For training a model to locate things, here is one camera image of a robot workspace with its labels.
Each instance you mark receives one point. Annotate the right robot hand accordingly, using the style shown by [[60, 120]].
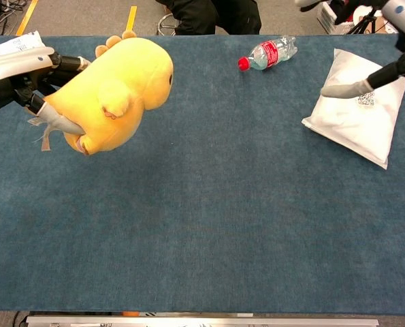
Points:
[[389, 73]]

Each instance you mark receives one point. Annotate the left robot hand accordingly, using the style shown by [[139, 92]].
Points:
[[11, 73]]

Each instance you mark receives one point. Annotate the yellow plush toy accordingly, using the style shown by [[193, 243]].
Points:
[[120, 92]]

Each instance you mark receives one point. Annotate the white printed pouch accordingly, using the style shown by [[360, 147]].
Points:
[[15, 44]]

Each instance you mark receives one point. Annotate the cardboard box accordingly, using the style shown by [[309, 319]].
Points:
[[384, 25]]

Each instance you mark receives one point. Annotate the black tripod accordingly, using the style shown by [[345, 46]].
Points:
[[365, 22]]

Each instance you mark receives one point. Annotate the white zip bag with clothing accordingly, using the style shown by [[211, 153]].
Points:
[[352, 129]]

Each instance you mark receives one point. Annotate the white crate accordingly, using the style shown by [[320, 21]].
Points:
[[328, 18]]

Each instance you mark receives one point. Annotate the clear bottle with red label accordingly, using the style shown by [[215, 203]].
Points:
[[270, 52]]

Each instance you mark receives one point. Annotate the metal stool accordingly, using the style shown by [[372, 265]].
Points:
[[166, 25]]

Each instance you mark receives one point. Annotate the person in black clothes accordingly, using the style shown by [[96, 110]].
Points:
[[205, 15]]

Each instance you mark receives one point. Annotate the blue felt table cloth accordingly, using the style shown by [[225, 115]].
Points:
[[202, 221]]

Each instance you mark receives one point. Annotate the aluminium rail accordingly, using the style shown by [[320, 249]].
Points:
[[202, 322]]

